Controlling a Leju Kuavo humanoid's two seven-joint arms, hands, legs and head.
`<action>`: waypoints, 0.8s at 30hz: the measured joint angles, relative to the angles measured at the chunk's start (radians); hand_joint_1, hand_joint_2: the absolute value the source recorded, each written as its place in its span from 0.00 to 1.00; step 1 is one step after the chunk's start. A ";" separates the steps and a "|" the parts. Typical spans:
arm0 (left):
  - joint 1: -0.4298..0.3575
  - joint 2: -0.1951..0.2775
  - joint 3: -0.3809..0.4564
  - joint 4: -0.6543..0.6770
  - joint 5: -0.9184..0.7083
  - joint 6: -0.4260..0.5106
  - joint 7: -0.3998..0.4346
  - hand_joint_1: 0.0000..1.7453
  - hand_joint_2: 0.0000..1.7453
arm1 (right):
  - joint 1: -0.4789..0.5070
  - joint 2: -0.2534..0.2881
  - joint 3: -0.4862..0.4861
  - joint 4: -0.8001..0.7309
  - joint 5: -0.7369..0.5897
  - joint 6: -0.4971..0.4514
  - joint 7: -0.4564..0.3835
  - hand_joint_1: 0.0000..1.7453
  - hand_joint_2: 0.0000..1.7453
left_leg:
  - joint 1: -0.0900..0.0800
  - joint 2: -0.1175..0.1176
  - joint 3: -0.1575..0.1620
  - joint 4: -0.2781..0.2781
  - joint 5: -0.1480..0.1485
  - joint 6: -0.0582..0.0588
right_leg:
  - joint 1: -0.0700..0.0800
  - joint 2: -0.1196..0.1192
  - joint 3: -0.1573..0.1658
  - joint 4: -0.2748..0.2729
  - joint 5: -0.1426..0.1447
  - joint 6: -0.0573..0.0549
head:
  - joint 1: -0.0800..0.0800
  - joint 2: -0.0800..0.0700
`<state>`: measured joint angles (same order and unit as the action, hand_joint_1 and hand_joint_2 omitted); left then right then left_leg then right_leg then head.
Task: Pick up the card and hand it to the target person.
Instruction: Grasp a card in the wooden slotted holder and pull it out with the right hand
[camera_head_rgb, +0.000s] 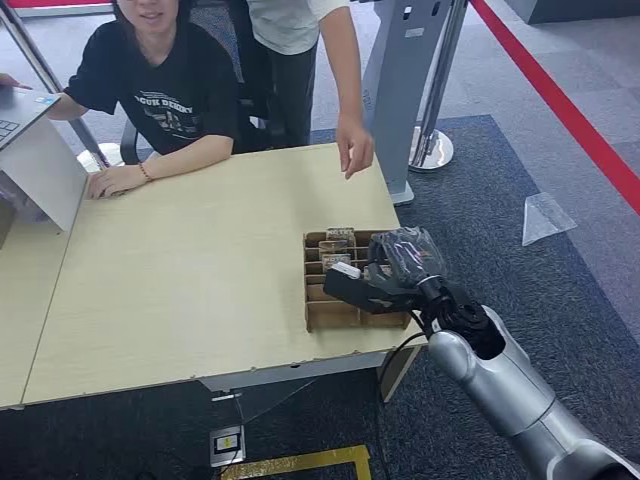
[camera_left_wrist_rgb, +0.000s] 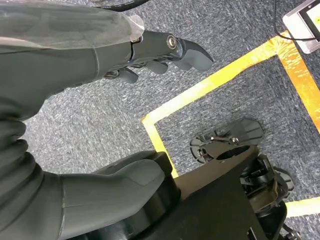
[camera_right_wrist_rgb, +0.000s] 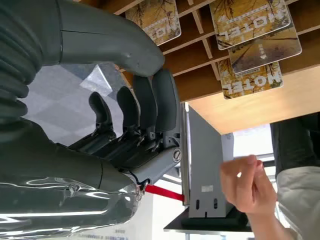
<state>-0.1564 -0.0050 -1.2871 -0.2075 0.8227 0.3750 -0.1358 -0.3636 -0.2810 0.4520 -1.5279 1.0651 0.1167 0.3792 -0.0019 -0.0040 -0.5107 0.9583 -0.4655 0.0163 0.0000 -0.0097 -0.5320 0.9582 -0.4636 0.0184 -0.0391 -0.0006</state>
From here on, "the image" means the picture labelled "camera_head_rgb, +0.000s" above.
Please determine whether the standing person's left hand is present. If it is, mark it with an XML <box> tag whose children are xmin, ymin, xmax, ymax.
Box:
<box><xmin>336</xmin><ymin>113</ymin><xmax>375</xmax><ymax>181</ymax></box>

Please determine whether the plastic-wrapped grey robot right hand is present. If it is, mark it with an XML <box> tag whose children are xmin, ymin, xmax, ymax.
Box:
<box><xmin>367</xmin><ymin>227</ymin><xmax>448</xmax><ymax>291</ymax></box>

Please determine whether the seated person's left hand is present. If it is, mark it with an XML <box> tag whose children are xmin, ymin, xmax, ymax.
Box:
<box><xmin>86</xmin><ymin>164</ymin><xmax>149</xmax><ymax>201</ymax></box>

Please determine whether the cardboard slotted card holder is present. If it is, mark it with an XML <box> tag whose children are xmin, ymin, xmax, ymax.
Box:
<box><xmin>303</xmin><ymin>228</ymin><xmax>414</xmax><ymax>334</ymax></box>

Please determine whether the seated person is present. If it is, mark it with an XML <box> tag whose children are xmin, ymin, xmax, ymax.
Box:
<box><xmin>63</xmin><ymin>0</ymin><xmax>241</xmax><ymax>157</ymax></box>

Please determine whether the standing person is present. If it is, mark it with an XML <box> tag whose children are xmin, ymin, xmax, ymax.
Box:
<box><xmin>229</xmin><ymin>0</ymin><xmax>351</xmax><ymax>148</ymax></box>

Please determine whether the silver laptop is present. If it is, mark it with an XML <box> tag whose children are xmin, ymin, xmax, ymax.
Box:
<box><xmin>0</xmin><ymin>86</ymin><xmax>62</xmax><ymax>154</ymax></box>

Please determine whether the grey kiosk stand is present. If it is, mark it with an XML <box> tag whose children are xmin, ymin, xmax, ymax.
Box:
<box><xmin>361</xmin><ymin>0</ymin><xmax>469</xmax><ymax>207</ymax></box>

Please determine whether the red barrier belt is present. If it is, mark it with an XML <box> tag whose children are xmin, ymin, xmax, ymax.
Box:
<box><xmin>469</xmin><ymin>0</ymin><xmax>640</xmax><ymax>218</ymax></box>
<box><xmin>5</xmin><ymin>0</ymin><xmax>113</xmax><ymax>10</ymax></box>

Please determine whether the white laptop stand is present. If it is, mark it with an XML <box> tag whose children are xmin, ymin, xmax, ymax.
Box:
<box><xmin>0</xmin><ymin>117</ymin><xmax>89</xmax><ymax>233</ymax></box>

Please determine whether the large light wood desk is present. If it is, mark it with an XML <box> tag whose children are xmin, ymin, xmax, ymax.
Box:
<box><xmin>22</xmin><ymin>142</ymin><xmax>426</xmax><ymax>407</ymax></box>

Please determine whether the dark blue carpet mat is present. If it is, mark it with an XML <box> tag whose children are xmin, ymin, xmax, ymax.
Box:
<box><xmin>0</xmin><ymin>114</ymin><xmax>640</xmax><ymax>480</ymax></box>

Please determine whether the clear plastic triangular sign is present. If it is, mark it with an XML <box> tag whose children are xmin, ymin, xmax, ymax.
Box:
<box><xmin>522</xmin><ymin>192</ymin><xmax>578</xmax><ymax>248</ymax></box>

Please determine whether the narrow light wood desk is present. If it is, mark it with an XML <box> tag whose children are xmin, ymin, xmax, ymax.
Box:
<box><xmin>0</xmin><ymin>192</ymin><xmax>88</xmax><ymax>411</ymax></box>

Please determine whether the clear plastic panel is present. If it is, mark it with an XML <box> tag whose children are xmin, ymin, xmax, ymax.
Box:
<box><xmin>233</xmin><ymin>377</ymin><xmax>321</xmax><ymax>427</ymax></box>

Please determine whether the yellow floor tape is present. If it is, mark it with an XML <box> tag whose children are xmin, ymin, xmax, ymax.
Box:
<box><xmin>221</xmin><ymin>445</ymin><xmax>373</xmax><ymax>480</ymax></box>

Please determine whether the metal floor outlet box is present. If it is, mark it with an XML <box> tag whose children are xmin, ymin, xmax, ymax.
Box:
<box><xmin>209</xmin><ymin>425</ymin><xmax>247</xmax><ymax>469</ymax></box>

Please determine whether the dark grey platform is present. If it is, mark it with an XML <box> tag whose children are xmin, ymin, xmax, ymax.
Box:
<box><xmin>503</xmin><ymin>0</ymin><xmax>640</xmax><ymax>26</ymax></box>

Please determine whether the chrome stanchion post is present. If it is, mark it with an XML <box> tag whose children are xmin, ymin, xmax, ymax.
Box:
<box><xmin>408</xmin><ymin>0</ymin><xmax>469</xmax><ymax>173</ymax></box>
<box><xmin>0</xmin><ymin>0</ymin><xmax>124</xmax><ymax>175</ymax></box>

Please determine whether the black wrist camera block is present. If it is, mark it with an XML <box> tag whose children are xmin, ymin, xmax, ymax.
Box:
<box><xmin>323</xmin><ymin>262</ymin><xmax>418</xmax><ymax>315</ymax></box>

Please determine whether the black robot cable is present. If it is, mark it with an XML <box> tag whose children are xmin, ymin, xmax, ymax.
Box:
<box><xmin>380</xmin><ymin>307</ymin><xmax>431</xmax><ymax>399</ymax></box>

